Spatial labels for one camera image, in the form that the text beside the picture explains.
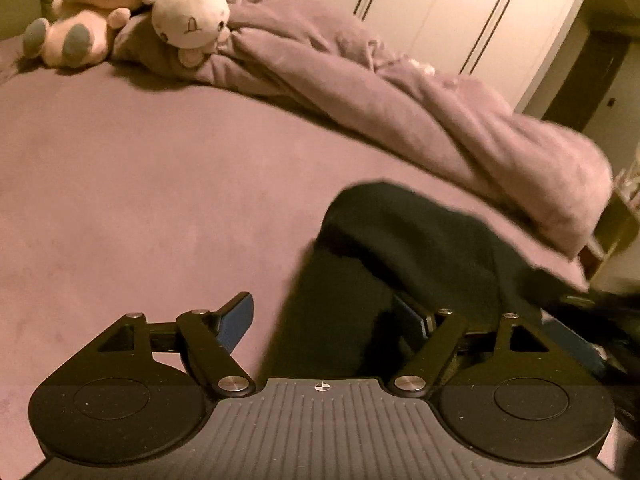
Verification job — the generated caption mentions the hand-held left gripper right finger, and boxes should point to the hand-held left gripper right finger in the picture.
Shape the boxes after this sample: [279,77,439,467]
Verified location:
[391,294,551,400]

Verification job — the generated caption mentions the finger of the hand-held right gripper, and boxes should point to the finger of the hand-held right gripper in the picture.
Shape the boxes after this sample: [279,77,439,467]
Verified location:
[541,310,610,377]

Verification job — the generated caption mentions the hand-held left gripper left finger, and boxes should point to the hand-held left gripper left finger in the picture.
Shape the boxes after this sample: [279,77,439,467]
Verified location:
[95,291,257,399]

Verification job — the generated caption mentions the black zip jacket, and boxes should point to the black zip jacket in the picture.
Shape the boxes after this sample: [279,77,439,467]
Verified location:
[255,180,601,382]

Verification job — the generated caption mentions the white wooden side table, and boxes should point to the white wooden side table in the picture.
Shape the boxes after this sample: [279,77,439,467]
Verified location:
[582,160,640,283]

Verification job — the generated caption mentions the purple duvet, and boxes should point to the purple duvet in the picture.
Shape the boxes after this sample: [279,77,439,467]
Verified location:
[112,0,617,262]

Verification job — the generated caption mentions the white wardrobe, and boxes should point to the white wardrobe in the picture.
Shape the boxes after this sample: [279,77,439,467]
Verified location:
[250,0,601,117]

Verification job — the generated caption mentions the white plush toy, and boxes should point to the white plush toy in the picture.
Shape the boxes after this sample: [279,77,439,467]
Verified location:
[141,0,242,69]

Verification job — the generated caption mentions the pink teddy bear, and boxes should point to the pink teddy bear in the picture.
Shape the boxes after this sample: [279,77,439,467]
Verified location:
[22,0,157,69]

